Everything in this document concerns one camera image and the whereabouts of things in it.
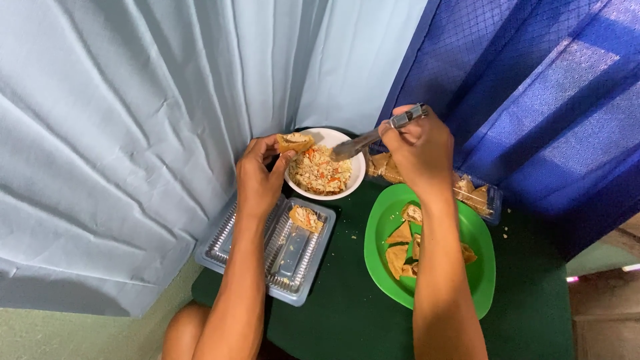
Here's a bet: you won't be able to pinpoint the person's right hand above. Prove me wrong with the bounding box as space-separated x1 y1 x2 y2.
377 104 456 200

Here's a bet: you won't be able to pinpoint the light blue curtain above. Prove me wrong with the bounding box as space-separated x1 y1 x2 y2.
0 0 432 319

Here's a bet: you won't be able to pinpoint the fried tofu pieces in container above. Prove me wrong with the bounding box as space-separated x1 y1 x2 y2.
367 152 492 217

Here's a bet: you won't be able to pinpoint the person's left hand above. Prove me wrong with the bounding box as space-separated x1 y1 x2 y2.
235 134 298 221

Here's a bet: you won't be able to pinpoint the clear plastic tofu container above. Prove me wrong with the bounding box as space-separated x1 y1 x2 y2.
364 149 504 226

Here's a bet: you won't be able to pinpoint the shredded vegetable filling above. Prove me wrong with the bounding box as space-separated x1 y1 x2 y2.
288 144 354 196

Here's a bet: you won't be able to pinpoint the dark blue patterned curtain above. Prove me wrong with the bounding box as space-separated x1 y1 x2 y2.
375 0 640 262

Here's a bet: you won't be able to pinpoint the green plastic plate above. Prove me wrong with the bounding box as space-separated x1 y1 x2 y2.
363 183 497 320

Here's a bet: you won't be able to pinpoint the metal spoon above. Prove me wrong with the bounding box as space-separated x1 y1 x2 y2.
330 103 430 162

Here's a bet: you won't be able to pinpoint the stuffed fried tofu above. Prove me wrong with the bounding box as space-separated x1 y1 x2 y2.
288 204 325 235
276 132 316 155

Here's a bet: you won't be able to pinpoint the person's leg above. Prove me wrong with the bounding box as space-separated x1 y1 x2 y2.
160 301 212 360

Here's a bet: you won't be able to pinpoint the clear plastic tray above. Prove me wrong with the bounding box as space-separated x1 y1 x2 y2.
194 193 337 308

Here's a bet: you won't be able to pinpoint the white bowl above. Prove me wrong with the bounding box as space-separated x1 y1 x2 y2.
283 127 367 202

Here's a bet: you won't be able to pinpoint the dark green table cloth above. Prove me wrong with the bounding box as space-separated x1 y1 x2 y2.
191 177 576 360

